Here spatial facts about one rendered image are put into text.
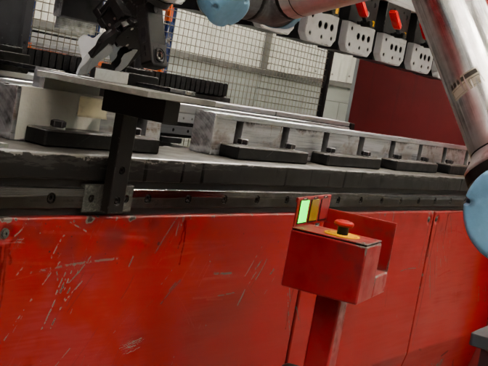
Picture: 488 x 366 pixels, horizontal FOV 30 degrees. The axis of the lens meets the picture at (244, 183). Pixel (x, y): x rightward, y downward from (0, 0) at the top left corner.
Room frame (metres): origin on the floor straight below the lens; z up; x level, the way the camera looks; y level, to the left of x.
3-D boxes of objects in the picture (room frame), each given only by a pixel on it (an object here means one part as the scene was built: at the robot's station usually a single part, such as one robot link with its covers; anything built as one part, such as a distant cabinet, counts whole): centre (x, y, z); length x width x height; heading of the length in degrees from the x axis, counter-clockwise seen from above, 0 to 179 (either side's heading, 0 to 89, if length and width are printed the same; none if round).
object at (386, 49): (2.65, -0.32, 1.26); 0.15 x 0.09 x 0.17; 145
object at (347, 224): (1.79, -0.21, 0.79); 0.04 x 0.04 x 0.04
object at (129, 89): (1.60, 0.23, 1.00); 0.26 x 0.18 x 0.01; 55
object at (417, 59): (2.81, -0.43, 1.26); 0.15 x 0.09 x 0.17; 145
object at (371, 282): (1.84, -0.22, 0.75); 0.20 x 0.16 x 0.18; 156
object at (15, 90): (1.73, 0.32, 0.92); 0.39 x 0.06 x 0.10; 145
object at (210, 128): (2.72, -0.37, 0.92); 1.67 x 0.06 x 0.10; 145
